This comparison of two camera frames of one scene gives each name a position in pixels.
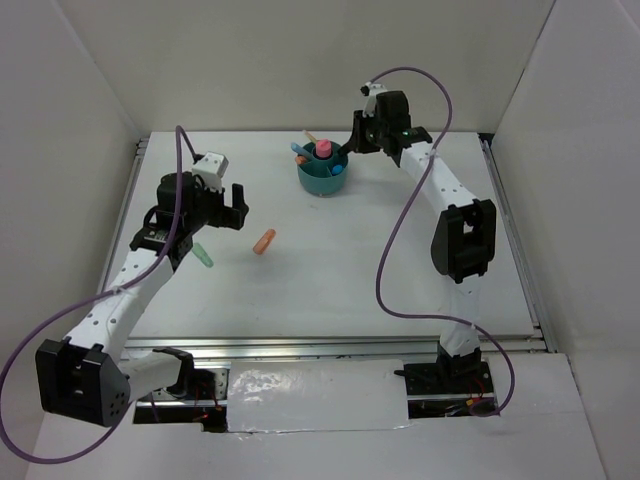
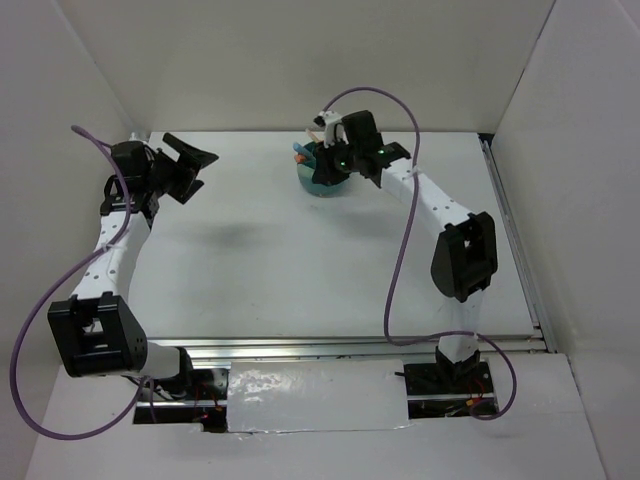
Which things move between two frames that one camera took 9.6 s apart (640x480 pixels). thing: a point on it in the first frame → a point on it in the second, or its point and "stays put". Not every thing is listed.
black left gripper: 226,217 → 187,174
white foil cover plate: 316,395 stays put
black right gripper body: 371,131 → 336,161
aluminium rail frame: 519,254 stays put
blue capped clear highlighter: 301,150 stays put
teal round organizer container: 324,176 stays put
